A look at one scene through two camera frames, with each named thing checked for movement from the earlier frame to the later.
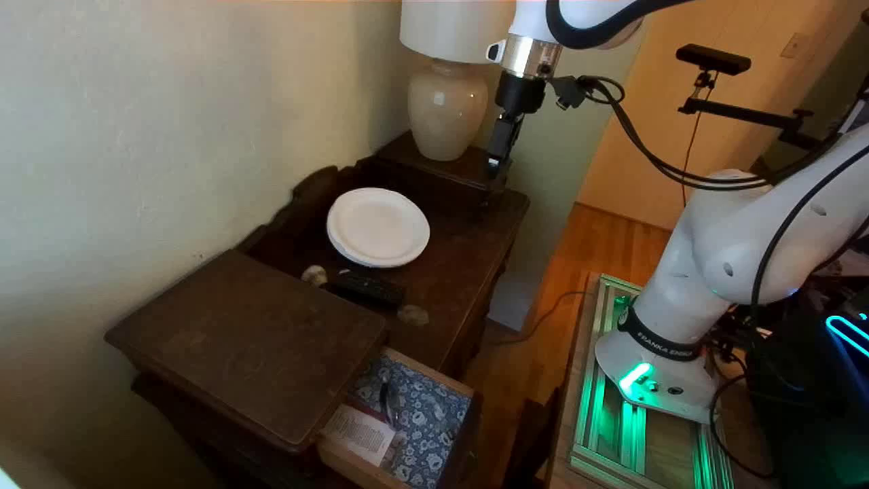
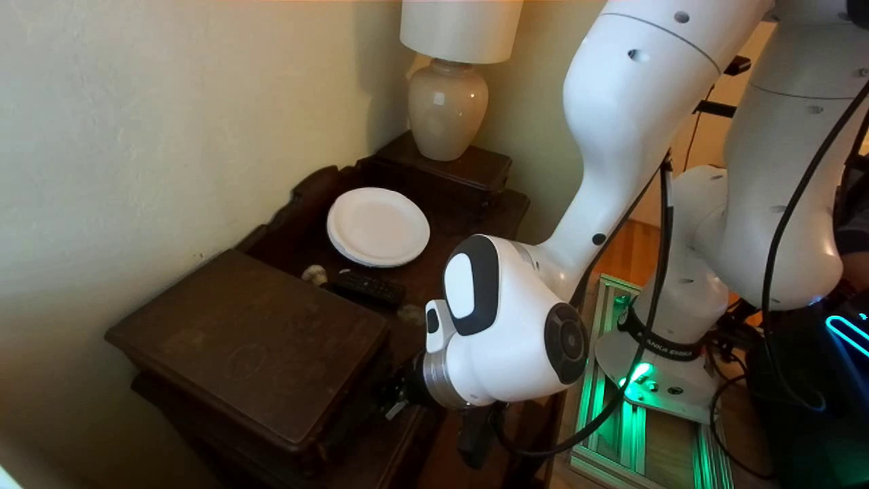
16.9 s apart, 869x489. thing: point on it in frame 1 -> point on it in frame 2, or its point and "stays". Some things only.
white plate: (379, 227) stays
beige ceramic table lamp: (451, 87) stays
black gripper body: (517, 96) -> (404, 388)
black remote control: (380, 289) stays
